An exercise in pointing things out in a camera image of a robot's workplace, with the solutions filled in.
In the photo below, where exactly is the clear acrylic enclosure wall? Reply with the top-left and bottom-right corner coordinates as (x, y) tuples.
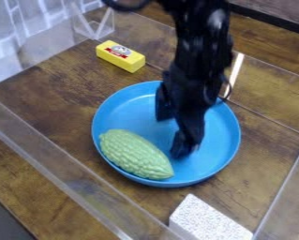
(0, 102), (182, 240)

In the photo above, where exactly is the white speckled foam block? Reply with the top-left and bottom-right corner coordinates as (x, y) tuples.
(170, 194), (253, 240)

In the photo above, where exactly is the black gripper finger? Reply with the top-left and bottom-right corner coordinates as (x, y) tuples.
(170, 112), (204, 158)
(155, 83), (174, 121)

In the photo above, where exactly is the yellow butter block toy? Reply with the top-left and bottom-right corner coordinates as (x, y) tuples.
(95, 40), (146, 73)

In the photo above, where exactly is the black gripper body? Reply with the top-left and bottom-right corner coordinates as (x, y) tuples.
(156, 0), (235, 126)

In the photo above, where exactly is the clear acrylic corner bracket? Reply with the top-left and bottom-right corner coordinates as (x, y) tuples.
(69, 3), (115, 40)

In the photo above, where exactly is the green bitter gourd toy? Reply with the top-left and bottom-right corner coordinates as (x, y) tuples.
(99, 129), (174, 180)

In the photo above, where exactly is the blue round tray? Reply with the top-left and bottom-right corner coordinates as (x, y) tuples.
(91, 81), (240, 188)

